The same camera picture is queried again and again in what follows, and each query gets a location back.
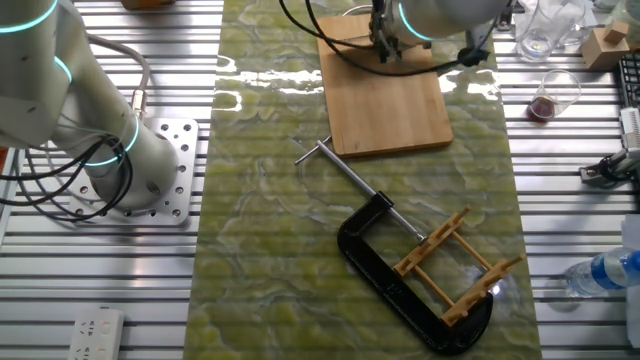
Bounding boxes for bamboo cutting board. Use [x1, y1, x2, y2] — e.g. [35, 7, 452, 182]
[316, 3, 455, 160]

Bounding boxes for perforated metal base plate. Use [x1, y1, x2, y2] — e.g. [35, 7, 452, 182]
[67, 117, 200, 226]

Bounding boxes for plastic water bottle blue cap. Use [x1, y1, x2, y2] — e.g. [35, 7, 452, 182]
[564, 247, 640, 299]

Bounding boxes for glass cup with red liquid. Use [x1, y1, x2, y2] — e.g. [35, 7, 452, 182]
[524, 68, 584, 125]

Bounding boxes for black base cables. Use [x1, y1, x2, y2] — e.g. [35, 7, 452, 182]
[0, 134, 135, 225]

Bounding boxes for wooden dish rack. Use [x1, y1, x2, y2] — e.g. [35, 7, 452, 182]
[393, 204, 527, 329]

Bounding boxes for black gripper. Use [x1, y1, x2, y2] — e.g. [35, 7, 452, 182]
[368, 0, 402, 65]

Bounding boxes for clear glass pitcher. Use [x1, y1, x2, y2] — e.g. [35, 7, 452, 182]
[514, 0, 591, 62]

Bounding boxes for black keyboard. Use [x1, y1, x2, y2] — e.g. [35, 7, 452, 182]
[618, 53, 640, 109]

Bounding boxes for grey braided hose cable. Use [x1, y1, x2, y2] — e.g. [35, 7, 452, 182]
[87, 32, 152, 121]

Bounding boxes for small wooden cube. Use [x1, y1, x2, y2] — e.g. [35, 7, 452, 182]
[602, 20, 630, 45]

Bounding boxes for dark wrist camera cable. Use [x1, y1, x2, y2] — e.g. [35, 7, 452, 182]
[277, 0, 494, 79]

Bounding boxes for black C-clamp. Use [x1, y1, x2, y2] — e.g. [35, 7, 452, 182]
[294, 135, 494, 356]

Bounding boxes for white power strip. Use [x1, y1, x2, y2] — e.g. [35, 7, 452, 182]
[67, 307, 125, 360]

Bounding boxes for green marble pattern mat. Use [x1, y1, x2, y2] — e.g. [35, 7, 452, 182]
[182, 0, 544, 360]

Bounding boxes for large wooden cube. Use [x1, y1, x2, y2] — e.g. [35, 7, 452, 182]
[580, 27, 631, 71]

